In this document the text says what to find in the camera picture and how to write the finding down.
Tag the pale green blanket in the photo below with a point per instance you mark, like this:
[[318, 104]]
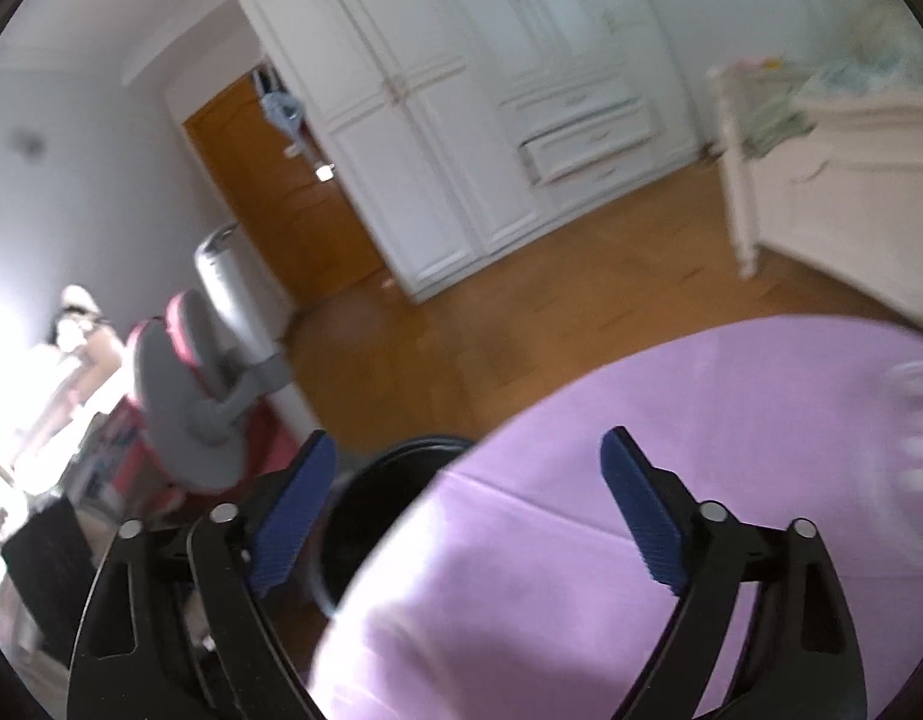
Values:
[[776, 124]]

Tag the wooden door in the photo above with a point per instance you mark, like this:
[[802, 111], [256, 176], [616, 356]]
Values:
[[281, 202]]

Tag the doll with white hat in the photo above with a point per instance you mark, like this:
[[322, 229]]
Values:
[[75, 322]]

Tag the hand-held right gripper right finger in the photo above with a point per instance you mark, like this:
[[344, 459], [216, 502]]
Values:
[[641, 510]]

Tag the white wardrobe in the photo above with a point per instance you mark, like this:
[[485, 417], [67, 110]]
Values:
[[431, 165]]

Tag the pink grey chair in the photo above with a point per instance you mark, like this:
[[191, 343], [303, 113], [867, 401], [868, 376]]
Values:
[[169, 390]]

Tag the hanging blue white bag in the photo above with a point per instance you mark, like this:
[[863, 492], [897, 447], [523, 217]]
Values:
[[281, 109]]

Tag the purple tablecloth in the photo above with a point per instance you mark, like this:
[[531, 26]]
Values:
[[544, 577]]

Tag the black box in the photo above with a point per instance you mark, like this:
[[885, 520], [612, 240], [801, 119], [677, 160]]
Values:
[[49, 577]]

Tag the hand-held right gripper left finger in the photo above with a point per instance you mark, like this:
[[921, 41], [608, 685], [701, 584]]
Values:
[[296, 517]]

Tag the black bin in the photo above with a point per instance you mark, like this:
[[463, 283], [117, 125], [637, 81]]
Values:
[[371, 510]]

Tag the clear plastic tray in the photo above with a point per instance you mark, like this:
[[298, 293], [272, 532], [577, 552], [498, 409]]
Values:
[[915, 465]]

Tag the patterned quilt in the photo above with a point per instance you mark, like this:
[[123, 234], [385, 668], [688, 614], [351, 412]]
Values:
[[866, 75]]

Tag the white bed frame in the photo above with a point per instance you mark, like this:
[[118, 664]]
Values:
[[844, 187]]

